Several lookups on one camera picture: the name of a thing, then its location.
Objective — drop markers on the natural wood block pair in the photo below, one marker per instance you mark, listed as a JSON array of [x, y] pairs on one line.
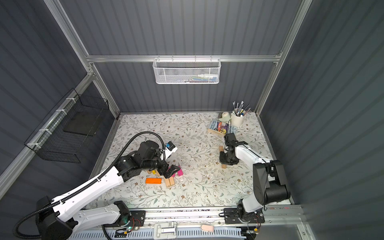
[[170, 182]]

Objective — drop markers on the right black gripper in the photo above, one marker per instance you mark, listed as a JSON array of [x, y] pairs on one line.
[[229, 154]]

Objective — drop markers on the white tape roll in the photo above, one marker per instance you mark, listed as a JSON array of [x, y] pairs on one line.
[[225, 117]]

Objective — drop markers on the magenta block right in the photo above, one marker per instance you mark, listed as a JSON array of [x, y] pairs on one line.
[[180, 173]]

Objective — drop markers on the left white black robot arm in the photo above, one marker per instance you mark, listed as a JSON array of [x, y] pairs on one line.
[[63, 216]]

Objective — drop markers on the pink eraser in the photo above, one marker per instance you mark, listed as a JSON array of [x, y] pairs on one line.
[[207, 228]]

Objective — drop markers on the orange block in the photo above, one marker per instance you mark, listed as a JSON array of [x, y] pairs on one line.
[[153, 181]]

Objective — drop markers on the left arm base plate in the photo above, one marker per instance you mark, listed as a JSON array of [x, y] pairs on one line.
[[131, 220]]

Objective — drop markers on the white pen cup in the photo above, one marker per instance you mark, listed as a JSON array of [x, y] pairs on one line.
[[237, 121]]

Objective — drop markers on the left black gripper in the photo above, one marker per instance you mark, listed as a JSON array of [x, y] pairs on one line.
[[165, 169]]

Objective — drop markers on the black wire side basket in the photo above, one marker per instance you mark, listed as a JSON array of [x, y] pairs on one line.
[[66, 136]]

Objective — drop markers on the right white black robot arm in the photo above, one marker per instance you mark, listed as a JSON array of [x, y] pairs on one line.
[[270, 182]]

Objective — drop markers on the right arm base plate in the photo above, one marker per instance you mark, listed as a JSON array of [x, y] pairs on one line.
[[238, 216]]

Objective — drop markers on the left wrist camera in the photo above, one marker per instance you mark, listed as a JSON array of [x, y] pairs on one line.
[[169, 149]]

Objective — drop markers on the white wire wall basket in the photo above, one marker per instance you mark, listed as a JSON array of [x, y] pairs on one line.
[[185, 73]]

